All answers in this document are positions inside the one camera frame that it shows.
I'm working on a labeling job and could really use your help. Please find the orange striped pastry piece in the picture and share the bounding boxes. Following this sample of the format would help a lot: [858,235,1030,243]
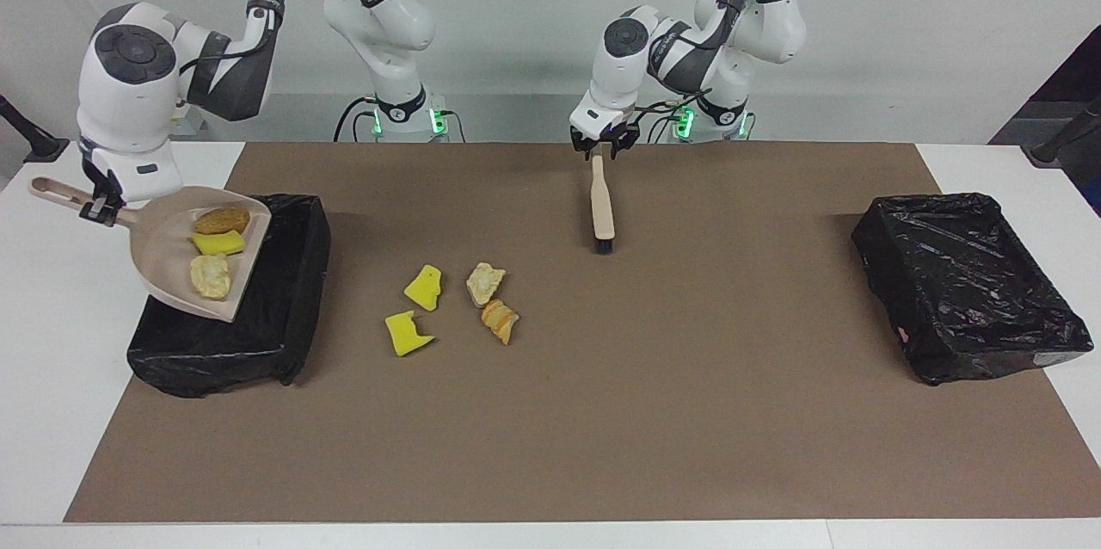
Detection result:
[480,298,521,347]

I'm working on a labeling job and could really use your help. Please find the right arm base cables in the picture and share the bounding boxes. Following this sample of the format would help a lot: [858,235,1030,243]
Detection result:
[333,95,468,145]

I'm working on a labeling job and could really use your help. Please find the black stand leg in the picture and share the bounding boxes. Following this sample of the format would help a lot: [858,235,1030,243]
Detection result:
[1020,96,1101,168]
[0,94,71,165]

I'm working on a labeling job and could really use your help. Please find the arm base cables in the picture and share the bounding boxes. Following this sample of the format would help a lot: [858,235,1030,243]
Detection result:
[640,99,759,145]
[333,95,468,145]

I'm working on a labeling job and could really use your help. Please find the pale bread chunk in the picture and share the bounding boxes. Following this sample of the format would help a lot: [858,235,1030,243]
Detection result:
[465,262,508,308]

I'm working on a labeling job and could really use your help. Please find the pale crusty bread piece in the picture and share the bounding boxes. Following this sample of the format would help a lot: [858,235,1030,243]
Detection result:
[188,252,234,302]

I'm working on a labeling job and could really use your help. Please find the beige plastic dustpan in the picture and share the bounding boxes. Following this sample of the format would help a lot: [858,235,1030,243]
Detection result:
[28,176,274,324]

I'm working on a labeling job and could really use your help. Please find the black bin with pink label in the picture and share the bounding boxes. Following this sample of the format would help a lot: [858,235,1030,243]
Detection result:
[851,191,1096,387]

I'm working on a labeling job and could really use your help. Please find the beige hand brush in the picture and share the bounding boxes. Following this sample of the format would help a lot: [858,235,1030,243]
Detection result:
[589,154,618,256]

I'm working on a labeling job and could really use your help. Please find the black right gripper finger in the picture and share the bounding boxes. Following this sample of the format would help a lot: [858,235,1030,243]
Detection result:
[78,197,118,228]

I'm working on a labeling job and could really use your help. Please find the black bag lined bin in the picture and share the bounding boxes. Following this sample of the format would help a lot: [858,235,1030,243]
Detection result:
[126,193,333,400]

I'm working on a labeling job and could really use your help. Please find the notched yellow sponge chunk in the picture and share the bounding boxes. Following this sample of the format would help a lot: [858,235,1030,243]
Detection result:
[384,310,436,358]

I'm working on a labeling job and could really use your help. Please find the small yellow sponge piece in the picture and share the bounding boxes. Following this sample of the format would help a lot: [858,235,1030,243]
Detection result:
[190,230,247,257]

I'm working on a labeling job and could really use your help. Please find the brown table mat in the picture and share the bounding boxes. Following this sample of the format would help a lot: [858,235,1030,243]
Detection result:
[64,141,1101,524]

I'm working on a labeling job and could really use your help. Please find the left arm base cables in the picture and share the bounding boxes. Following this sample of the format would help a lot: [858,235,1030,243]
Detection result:
[640,99,759,145]

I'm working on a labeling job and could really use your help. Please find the brown bread roll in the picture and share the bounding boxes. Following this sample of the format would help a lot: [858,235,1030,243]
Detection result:
[192,202,252,237]

